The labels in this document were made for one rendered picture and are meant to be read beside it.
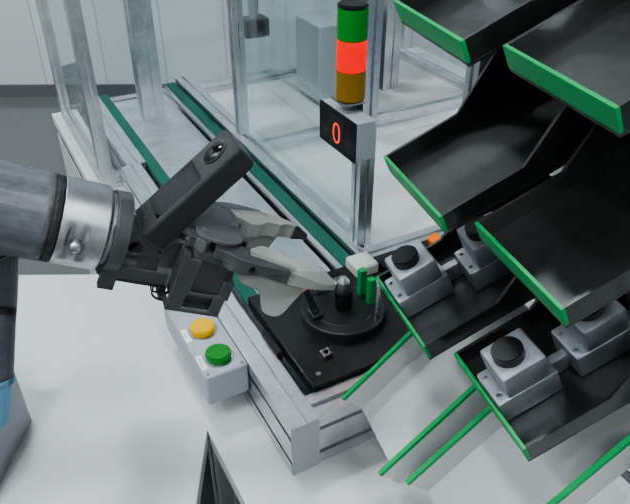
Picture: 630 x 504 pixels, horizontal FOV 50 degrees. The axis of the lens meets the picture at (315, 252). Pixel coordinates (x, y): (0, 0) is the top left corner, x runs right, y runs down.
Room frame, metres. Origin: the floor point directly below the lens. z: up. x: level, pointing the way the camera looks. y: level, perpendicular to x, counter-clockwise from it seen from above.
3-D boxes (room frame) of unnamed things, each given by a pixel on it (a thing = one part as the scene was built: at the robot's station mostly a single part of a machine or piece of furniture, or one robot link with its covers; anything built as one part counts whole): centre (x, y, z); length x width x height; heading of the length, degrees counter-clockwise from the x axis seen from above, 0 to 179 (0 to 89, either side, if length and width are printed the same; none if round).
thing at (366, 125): (1.08, -0.06, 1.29); 0.12 x 0.05 x 0.25; 28
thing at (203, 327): (0.83, 0.18, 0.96); 0.04 x 0.04 x 0.02
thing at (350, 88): (1.08, -0.06, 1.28); 0.05 x 0.05 x 0.05
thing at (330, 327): (0.86, -0.05, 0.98); 0.14 x 0.14 x 0.02
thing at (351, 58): (1.08, -0.06, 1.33); 0.05 x 0.05 x 0.05
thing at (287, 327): (0.86, -0.05, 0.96); 0.24 x 0.24 x 0.02; 28
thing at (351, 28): (1.08, -0.06, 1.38); 0.05 x 0.05 x 0.05
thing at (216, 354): (0.77, 0.15, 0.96); 0.04 x 0.04 x 0.02
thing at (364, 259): (0.99, -0.09, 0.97); 0.05 x 0.05 x 0.04; 28
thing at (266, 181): (1.13, 0.08, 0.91); 0.84 x 0.28 x 0.10; 28
